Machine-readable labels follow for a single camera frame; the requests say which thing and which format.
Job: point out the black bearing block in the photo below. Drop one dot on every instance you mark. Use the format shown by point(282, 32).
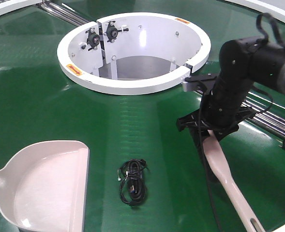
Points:
point(112, 32)
point(93, 39)

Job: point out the white rim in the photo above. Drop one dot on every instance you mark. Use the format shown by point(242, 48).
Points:
point(12, 5)
point(263, 7)

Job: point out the rear steel conveyor rollers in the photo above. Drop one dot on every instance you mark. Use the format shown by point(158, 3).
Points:
point(63, 13)

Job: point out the white outer rim left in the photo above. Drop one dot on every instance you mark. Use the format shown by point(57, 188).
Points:
point(12, 5)

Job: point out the left black bearing block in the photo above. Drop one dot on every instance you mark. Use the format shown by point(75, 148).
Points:
point(93, 39)

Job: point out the beige hand broom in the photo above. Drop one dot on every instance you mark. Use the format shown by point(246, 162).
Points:
point(219, 166)

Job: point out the steel conveyor rollers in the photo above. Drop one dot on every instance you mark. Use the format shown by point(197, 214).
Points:
point(63, 13)
point(273, 120)

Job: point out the orange arrow warning sticker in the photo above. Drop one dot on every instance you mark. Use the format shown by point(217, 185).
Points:
point(74, 69)

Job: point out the orange rear warning sticker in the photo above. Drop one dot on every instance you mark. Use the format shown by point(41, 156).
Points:
point(182, 20)

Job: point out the beige plastic dustpan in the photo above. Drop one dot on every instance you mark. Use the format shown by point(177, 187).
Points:
point(43, 187)

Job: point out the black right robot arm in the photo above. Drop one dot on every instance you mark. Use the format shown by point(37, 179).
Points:
point(242, 62)

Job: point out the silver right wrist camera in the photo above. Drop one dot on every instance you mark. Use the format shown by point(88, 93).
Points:
point(202, 83)

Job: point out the right steel conveyor rollers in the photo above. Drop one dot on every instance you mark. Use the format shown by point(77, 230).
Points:
point(273, 120)

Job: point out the white outer rim right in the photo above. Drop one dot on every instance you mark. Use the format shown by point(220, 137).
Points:
point(263, 7)

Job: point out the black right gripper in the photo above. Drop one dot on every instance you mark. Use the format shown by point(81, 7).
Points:
point(200, 122)

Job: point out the right black bearing block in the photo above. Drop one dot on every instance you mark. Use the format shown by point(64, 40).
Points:
point(112, 32)

